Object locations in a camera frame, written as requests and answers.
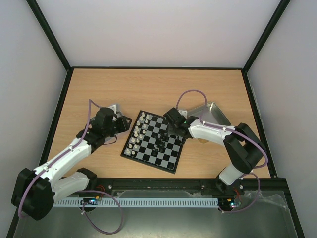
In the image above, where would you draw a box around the black silver chess board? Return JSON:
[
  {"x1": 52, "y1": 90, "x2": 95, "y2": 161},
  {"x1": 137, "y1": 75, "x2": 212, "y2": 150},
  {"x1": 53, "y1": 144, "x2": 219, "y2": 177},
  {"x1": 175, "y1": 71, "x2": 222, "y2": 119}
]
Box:
[{"x1": 121, "y1": 110, "x2": 186, "y2": 174}]

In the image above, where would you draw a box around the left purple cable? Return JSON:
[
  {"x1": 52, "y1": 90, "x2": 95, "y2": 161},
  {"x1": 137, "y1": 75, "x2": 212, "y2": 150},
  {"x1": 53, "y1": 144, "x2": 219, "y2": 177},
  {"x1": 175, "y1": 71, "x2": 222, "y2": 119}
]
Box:
[{"x1": 18, "y1": 99, "x2": 102, "y2": 219}]

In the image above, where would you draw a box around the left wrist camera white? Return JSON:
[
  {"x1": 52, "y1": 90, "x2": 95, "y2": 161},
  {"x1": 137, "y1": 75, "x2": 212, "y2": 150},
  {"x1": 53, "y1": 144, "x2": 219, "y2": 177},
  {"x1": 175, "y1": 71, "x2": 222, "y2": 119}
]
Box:
[{"x1": 108, "y1": 104, "x2": 123, "y2": 117}]

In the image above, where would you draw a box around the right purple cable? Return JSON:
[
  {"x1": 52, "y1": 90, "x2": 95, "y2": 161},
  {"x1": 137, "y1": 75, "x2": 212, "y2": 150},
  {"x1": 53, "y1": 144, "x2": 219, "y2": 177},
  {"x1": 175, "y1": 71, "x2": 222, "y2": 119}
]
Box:
[{"x1": 176, "y1": 89, "x2": 269, "y2": 169}]

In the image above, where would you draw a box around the gold tin box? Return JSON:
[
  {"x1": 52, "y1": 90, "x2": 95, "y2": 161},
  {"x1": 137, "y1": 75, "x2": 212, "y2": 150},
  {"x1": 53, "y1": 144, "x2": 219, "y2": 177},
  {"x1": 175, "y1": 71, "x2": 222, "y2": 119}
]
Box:
[{"x1": 188, "y1": 102, "x2": 233, "y2": 146}]

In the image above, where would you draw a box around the black chess pieces pile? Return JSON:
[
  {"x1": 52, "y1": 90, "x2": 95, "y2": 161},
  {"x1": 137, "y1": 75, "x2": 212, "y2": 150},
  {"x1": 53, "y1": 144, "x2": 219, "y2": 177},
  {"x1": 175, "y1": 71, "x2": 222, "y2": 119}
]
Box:
[{"x1": 151, "y1": 131, "x2": 175, "y2": 156}]

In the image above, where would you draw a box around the purple cable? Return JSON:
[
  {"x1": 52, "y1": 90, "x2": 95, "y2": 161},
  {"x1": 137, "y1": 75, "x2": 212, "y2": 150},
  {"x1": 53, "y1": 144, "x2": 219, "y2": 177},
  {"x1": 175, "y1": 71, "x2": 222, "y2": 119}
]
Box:
[
  {"x1": 176, "y1": 89, "x2": 269, "y2": 169},
  {"x1": 18, "y1": 99, "x2": 102, "y2": 219}
]

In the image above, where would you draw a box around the black aluminium frame rail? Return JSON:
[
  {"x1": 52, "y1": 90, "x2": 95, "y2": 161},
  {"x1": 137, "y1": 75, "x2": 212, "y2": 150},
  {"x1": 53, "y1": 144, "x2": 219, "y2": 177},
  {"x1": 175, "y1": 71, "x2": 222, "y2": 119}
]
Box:
[{"x1": 94, "y1": 178, "x2": 289, "y2": 197}]

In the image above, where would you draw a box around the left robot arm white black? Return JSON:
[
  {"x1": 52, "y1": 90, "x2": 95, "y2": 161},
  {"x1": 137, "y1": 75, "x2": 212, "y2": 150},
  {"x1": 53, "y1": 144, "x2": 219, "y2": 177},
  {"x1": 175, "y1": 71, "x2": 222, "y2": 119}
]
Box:
[{"x1": 11, "y1": 104, "x2": 132, "y2": 220}]

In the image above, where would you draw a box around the white chess piece row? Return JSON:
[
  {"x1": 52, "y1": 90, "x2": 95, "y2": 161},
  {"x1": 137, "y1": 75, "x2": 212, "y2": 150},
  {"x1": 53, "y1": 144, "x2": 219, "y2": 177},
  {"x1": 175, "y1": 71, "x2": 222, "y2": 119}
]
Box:
[{"x1": 123, "y1": 111, "x2": 150, "y2": 159}]

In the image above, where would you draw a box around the light blue cable duct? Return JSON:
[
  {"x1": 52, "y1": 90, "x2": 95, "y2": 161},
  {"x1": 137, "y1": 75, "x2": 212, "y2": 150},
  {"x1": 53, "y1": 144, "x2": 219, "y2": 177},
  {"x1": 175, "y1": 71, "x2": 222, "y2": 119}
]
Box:
[{"x1": 54, "y1": 197, "x2": 218, "y2": 208}]

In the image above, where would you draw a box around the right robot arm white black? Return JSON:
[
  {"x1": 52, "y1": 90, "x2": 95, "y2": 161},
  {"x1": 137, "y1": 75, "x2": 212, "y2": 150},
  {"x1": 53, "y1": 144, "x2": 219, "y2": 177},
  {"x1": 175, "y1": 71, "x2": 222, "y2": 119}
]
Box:
[{"x1": 164, "y1": 108, "x2": 268, "y2": 194}]

